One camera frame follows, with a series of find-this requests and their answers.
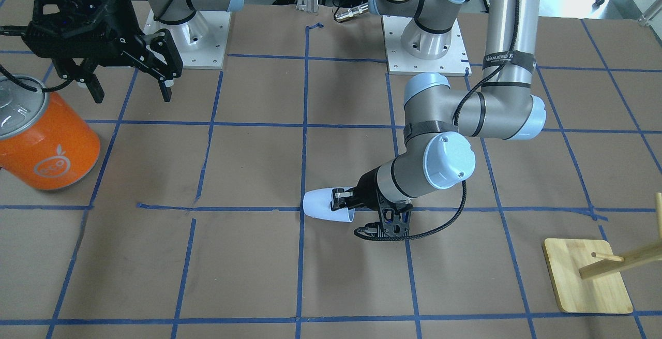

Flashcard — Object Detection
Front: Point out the wooden cup rack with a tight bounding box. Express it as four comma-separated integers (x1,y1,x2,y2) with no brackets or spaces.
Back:
543,193,662,314

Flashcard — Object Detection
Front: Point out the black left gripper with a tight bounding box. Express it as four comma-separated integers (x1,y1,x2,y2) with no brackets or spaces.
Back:
329,167,386,211

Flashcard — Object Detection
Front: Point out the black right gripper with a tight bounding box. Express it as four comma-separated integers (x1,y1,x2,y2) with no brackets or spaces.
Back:
23,0,184,104

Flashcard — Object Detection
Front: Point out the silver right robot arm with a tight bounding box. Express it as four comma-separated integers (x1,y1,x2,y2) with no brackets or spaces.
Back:
2,0,244,103

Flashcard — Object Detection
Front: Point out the light blue cup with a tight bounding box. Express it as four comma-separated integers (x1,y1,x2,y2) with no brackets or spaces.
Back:
303,188,355,223

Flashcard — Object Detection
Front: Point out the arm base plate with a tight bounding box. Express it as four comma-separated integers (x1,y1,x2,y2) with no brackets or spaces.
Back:
382,16,472,77
144,11,232,70

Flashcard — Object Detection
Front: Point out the orange can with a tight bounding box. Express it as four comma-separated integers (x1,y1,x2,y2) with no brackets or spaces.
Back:
1,75,101,190

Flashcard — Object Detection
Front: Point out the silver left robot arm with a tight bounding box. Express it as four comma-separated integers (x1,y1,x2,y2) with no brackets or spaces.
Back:
329,0,546,210

